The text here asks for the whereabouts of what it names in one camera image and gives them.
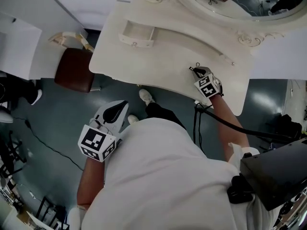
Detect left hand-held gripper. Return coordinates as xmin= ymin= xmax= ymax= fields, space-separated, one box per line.
xmin=78 ymin=100 xmax=130 ymax=163

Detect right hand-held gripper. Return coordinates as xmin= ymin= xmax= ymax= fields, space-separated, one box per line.
xmin=192 ymin=67 xmax=224 ymax=99

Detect white dressing table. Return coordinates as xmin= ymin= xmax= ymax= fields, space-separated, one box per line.
xmin=88 ymin=0 xmax=255 ymax=117

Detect white small drawer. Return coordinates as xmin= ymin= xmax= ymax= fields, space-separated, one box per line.
xmin=222 ymin=54 xmax=237 ymax=67
xmin=118 ymin=20 xmax=155 ymax=48

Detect person's left forearm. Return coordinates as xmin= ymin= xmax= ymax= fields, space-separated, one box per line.
xmin=76 ymin=157 xmax=106 ymax=207

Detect person's right forearm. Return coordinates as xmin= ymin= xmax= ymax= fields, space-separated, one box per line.
xmin=210 ymin=93 xmax=250 ymax=151

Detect person's white shoe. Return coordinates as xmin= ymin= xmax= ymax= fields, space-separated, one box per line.
xmin=127 ymin=114 xmax=140 ymax=126
xmin=139 ymin=88 xmax=156 ymax=106

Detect person's black trousers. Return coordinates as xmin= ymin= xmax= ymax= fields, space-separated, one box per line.
xmin=145 ymin=102 xmax=187 ymax=130

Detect wooden chair with brown seat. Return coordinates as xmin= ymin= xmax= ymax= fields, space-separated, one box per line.
xmin=47 ymin=31 xmax=103 ymax=93

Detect person's white shirt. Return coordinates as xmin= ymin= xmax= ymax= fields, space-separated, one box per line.
xmin=68 ymin=117 xmax=284 ymax=230

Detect black bag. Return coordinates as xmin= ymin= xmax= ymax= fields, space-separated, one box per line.
xmin=265 ymin=114 xmax=303 ymax=151

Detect black metal rack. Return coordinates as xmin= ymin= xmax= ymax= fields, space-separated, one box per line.
xmin=0 ymin=130 xmax=27 ymax=180

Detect white desk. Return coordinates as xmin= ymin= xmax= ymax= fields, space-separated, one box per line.
xmin=0 ymin=11 xmax=43 ymax=80

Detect black metal stand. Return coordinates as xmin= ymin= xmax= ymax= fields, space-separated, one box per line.
xmin=35 ymin=195 xmax=68 ymax=230

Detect black chest-mounted device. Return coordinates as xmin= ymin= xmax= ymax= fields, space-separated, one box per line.
xmin=239 ymin=138 xmax=307 ymax=212

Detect thick black cable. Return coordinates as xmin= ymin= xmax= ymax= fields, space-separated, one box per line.
xmin=194 ymin=103 xmax=302 ymax=141

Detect thin black floor cable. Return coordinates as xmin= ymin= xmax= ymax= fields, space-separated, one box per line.
xmin=11 ymin=116 xmax=85 ymax=171

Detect oval mirror with ornate frame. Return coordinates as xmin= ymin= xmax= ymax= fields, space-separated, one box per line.
xmin=138 ymin=0 xmax=307 ymax=49

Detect black mount clamp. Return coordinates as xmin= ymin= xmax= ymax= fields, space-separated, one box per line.
xmin=226 ymin=175 xmax=254 ymax=205

